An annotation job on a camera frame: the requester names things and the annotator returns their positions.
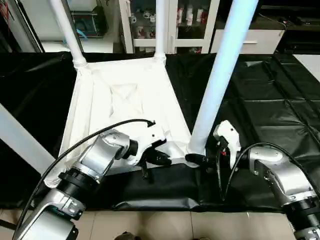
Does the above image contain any black metal workbench leg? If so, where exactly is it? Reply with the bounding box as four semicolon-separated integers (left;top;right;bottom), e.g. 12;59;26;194
0;216;18;231

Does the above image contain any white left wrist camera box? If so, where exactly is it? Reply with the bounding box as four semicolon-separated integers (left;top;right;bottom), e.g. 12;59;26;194
131;120;168;166

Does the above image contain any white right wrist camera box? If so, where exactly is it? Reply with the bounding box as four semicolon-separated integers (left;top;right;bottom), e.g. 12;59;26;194
213;120;242;166

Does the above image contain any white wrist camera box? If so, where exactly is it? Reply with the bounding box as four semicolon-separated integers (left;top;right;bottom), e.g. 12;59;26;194
131;120;168;166
213;120;242;166

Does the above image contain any white glass door cabinet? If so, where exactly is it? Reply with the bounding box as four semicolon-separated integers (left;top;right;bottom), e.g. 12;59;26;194
118;0;221;55

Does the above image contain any white drawer unit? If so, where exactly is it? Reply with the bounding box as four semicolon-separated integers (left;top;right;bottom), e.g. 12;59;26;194
210;29;286;55

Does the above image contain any white plastic table top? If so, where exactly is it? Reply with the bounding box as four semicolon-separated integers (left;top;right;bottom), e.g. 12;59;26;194
44;55;193;188

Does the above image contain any black table mat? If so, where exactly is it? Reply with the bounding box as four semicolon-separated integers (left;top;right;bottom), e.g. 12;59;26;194
0;50;320;213

